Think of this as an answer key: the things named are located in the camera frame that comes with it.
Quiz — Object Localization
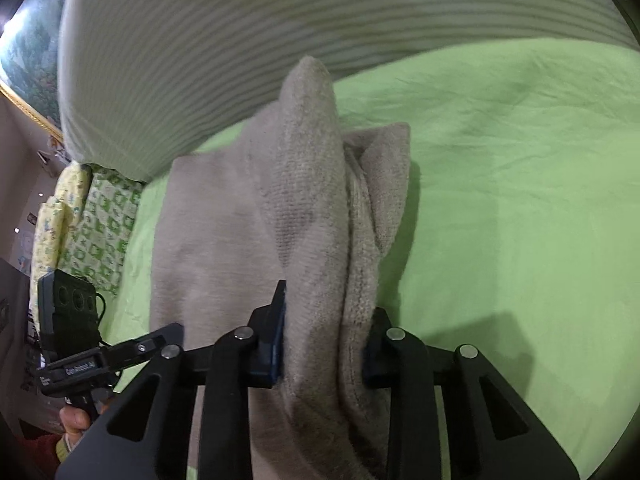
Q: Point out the person left hand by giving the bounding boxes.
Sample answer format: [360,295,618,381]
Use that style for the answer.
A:
[60,405,92,451]

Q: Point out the green white patterned pillow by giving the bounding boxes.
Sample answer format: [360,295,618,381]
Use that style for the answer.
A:
[58,166,143,298]

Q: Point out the yellow cartoon print quilt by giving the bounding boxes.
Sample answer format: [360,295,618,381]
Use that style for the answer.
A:
[29,162,92,318]

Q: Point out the grey striped large pillow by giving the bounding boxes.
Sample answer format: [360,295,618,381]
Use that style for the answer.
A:
[58,0,639,181]

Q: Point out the gold framed landscape painting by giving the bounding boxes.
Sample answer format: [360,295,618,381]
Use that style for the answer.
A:
[1,0,65,140]

